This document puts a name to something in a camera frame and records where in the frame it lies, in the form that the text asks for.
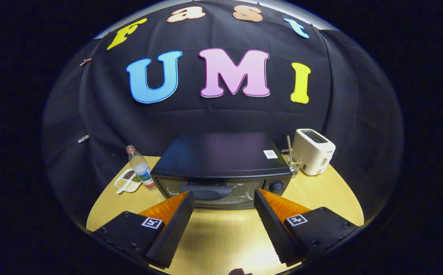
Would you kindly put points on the red clip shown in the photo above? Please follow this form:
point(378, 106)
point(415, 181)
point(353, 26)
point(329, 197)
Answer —
point(85, 62)

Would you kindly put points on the clear plastic water bottle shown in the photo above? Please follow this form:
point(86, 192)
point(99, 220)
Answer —
point(141, 168)

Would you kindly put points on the black backdrop cloth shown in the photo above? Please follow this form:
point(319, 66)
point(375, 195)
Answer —
point(206, 114)

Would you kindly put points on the silver clip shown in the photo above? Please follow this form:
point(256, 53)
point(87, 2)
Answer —
point(83, 138)

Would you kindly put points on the white toaster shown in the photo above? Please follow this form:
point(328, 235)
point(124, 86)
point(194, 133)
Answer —
point(313, 156)

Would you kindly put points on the wooden stick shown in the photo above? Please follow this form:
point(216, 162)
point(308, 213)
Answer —
point(289, 147)

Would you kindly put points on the white divided snack dish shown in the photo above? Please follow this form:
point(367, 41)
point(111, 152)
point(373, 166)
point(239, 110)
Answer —
point(127, 181)

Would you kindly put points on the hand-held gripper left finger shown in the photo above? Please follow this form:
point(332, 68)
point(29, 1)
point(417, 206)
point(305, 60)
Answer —
point(175, 229)

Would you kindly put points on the black toaster oven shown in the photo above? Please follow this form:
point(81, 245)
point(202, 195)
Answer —
point(221, 152)

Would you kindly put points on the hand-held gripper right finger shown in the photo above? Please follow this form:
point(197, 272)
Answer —
point(273, 229)

